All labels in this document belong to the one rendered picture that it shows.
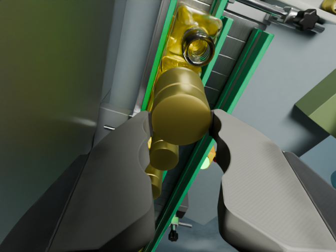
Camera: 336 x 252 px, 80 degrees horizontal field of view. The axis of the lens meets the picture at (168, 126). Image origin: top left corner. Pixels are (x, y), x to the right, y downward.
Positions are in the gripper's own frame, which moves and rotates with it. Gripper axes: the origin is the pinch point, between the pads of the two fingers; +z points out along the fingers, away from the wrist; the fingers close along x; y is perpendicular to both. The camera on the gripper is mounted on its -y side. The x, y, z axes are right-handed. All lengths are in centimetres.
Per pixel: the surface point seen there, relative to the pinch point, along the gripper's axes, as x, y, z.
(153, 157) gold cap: -2.8, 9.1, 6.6
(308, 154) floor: 110, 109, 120
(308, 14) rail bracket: 18.2, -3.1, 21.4
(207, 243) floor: 36, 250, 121
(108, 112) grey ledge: -17.4, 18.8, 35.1
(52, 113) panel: -12.6, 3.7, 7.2
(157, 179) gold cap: -2.7, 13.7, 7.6
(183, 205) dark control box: 2, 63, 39
